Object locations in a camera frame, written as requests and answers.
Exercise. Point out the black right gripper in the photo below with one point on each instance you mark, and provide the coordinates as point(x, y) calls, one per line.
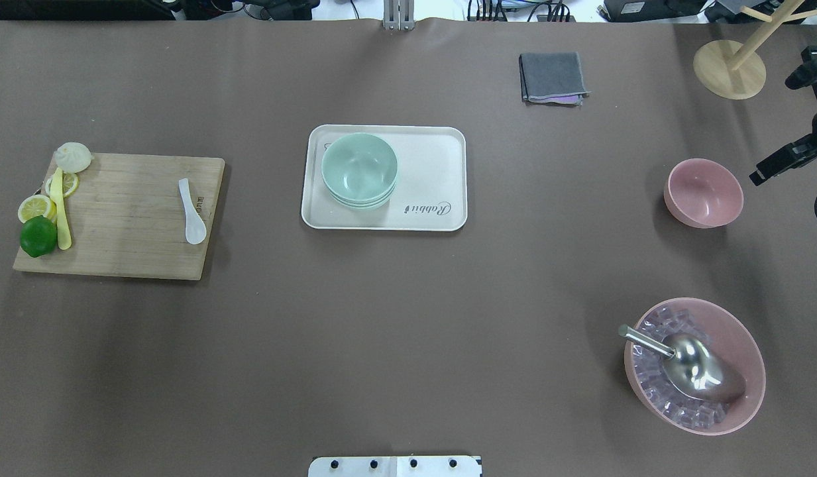
point(790, 155)

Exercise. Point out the small pink bowl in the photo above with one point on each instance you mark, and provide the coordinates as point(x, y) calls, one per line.
point(702, 194)

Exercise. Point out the large pink ice bowl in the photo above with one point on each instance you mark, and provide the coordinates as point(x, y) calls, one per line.
point(726, 336)

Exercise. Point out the white ceramic spoon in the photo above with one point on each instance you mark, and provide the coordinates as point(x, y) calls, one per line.
point(195, 230)

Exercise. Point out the wooden mug tree stand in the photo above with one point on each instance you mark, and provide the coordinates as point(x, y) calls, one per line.
point(734, 70)

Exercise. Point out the metal ice scoop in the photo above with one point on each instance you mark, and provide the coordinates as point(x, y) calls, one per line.
point(691, 367)

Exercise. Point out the grey folded cloth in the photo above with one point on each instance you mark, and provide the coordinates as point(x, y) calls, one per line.
point(552, 78)

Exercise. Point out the white rectangular tray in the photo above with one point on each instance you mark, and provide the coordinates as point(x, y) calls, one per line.
point(432, 189)

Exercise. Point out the green stacked bowls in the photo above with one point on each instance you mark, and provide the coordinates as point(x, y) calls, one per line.
point(360, 170)

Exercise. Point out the wooden cutting board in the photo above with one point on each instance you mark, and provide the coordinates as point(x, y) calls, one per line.
point(127, 218)

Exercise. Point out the white steamed bun toy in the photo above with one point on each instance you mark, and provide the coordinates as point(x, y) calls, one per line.
point(72, 157)

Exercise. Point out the upper lemon slice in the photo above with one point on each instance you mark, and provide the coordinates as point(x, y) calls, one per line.
point(69, 182)

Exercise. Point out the yellow plastic knife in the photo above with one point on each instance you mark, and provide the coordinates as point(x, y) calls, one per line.
point(64, 236)

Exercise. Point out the top stacked lemon slice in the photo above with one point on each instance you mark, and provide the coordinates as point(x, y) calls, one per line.
point(37, 205)

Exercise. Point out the green lime toy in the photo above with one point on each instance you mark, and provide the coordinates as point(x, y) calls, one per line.
point(38, 236)

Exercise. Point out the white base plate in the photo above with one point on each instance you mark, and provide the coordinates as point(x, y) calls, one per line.
point(409, 465)

